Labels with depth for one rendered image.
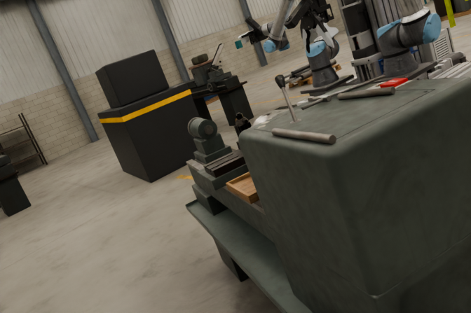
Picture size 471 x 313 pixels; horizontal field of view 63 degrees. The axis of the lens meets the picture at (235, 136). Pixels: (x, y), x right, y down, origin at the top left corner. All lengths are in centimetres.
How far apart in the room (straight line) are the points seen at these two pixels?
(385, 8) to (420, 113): 118
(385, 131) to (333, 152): 15
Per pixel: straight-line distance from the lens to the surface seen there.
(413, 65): 192
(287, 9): 229
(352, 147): 91
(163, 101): 625
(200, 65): 821
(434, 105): 107
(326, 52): 225
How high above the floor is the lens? 154
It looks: 13 degrees down
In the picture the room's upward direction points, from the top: 21 degrees counter-clockwise
